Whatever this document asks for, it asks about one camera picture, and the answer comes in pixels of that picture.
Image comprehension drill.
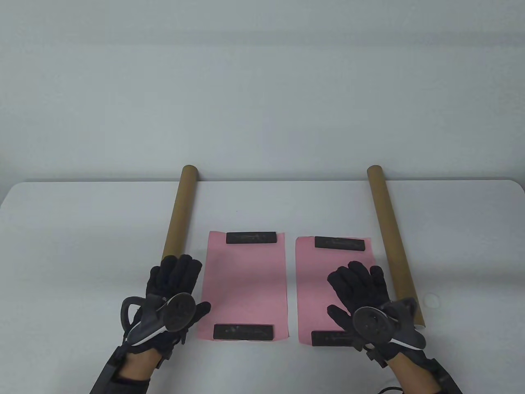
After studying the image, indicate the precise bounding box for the person's right forearm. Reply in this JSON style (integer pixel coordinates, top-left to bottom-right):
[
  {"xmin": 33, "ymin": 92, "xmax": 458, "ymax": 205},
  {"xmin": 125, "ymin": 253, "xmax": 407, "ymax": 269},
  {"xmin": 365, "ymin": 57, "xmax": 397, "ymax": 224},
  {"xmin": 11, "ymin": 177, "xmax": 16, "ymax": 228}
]
[{"xmin": 386, "ymin": 353, "xmax": 445, "ymax": 394}]

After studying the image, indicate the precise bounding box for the grey hand-mounted controller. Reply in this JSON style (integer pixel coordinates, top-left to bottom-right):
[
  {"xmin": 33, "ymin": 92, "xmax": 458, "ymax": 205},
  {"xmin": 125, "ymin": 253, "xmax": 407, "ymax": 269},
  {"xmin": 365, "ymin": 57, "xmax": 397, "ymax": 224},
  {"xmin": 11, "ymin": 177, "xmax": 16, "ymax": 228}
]
[
  {"xmin": 120, "ymin": 292, "xmax": 196, "ymax": 347},
  {"xmin": 353, "ymin": 298, "xmax": 427, "ymax": 349}
]

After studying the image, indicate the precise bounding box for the person's right hand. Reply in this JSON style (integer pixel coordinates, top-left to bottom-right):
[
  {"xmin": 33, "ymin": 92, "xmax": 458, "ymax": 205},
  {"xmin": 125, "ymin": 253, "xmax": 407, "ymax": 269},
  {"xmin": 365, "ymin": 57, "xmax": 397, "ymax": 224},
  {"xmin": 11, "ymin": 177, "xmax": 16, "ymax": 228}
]
[{"xmin": 327, "ymin": 261, "xmax": 425, "ymax": 362}]

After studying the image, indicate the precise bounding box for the grey wrist-mounted box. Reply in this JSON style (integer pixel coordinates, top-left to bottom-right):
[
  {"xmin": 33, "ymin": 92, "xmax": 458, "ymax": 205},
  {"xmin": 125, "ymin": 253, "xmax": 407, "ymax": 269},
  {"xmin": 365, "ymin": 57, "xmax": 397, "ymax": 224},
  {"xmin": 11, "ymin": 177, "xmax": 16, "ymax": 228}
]
[
  {"xmin": 92, "ymin": 345, "xmax": 126, "ymax": 394},
  {"xmin": 429, "ymin": 357, "xmax": 462, "ymax": 394}
]

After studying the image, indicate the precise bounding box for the person's left hand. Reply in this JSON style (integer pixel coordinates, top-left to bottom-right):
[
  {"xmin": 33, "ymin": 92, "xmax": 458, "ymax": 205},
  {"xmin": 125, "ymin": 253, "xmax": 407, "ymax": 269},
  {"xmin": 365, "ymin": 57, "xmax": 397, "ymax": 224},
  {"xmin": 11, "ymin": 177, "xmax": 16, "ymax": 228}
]
[{"xmin": 125, "ymin": 254, "xmax": 212, "ymax": 357}]

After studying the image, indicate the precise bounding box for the brown cardboard mailing tube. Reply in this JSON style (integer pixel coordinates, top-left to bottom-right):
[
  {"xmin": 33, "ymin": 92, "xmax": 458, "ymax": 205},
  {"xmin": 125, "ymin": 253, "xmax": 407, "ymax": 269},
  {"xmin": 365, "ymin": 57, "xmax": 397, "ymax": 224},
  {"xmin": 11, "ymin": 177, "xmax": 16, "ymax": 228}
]
[
  {"xmin": 367, "ymin": 165, "xmax": 427, "ymax": 330},
  {"xmin": 161, "ymin": 165, "xmax": 200, "ymax": 263}
]

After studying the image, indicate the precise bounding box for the person's left forearm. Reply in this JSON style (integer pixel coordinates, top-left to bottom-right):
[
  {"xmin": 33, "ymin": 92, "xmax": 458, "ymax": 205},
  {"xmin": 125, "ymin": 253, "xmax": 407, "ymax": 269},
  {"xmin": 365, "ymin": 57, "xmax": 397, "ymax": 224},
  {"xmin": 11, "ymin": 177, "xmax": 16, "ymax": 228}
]
[{"xmin": 111, "ymin": 349, "xmax": 162, "ymax": 394}]

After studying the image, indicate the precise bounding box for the pink paper sheet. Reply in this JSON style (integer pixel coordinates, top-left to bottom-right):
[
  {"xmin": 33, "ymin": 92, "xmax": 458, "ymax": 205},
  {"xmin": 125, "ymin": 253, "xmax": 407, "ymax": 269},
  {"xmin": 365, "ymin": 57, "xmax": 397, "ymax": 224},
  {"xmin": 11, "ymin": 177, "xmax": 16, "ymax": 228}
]
[
  {"xmin": 294, "ymin": 236, "xmax": 390, "ymax": 347},
  {"xmin": 196, "ymin": 231, "xmax": 291, "ymax": 342}
]

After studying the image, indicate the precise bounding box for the black paperweight bar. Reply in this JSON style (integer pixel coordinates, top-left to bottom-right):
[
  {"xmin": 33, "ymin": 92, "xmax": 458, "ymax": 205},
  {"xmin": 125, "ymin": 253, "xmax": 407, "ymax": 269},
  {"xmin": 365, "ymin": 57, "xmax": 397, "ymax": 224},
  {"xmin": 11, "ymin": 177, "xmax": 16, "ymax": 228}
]
[
  {"xmin": 311, "ymin": 330, "xmax": 363, "ymax": 348},
  {"xmin": 213, "ymin": 323, "xmax": 274, "ymax": 341},
  {"xmin": 315, "ymin": 237, "xmax": 365, "ymax": 252},
  {"xmin": 226, "ymin": 232, "xmax": 277, "ymax": 245}
]

